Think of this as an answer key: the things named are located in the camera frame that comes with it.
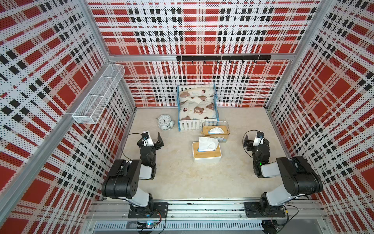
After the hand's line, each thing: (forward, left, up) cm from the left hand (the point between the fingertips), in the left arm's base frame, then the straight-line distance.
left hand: (154, 133), depth 90 cm
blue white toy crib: (+13, -26, -7) cm, 30 cm away
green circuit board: (-46, -2, -11) cm, 47 cm away
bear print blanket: (+24, -32, -4) cm, 40 cm away
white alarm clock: (+16, -3, -9) cm, 19 cm away
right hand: (0, -65, -2) cm, 65 cm away
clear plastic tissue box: (0, -44, -7) cm, 44 cm away
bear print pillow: (+35, -28, +2) cm, 44 cm away
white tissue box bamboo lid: (-13, -37, -6) cm, 40 cm away
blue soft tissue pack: (+7, -40, -7) cm, 41 cm away
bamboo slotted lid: (+8, -33, -6) cm, 35 cm away
